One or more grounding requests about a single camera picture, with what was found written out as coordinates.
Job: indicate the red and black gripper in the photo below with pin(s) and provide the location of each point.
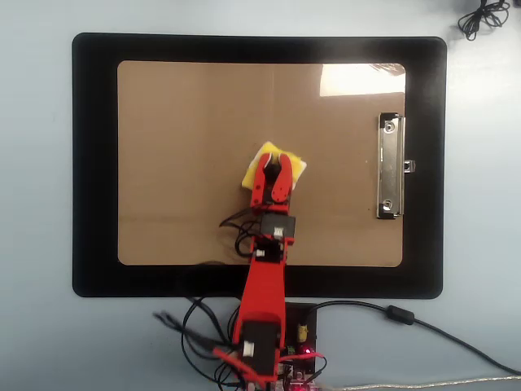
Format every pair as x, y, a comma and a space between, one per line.
269, 207

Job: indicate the yellow sponge with black knob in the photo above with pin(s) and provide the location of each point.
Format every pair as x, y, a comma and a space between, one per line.
299, 165

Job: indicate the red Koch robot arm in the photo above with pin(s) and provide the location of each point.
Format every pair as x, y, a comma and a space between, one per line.
264, 293

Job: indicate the brown clipboard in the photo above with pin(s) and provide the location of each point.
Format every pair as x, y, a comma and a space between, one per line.
183, 163

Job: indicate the silver metal clipboard clip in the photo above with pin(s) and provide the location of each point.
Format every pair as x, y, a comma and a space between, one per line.
388, 171

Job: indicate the controller circuit board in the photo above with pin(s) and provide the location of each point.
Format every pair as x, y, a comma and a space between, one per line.
303, 358

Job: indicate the black rubber mat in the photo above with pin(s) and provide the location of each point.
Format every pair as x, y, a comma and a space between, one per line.
93, 163

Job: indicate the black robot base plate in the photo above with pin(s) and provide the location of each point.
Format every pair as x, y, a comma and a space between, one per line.
301, 315

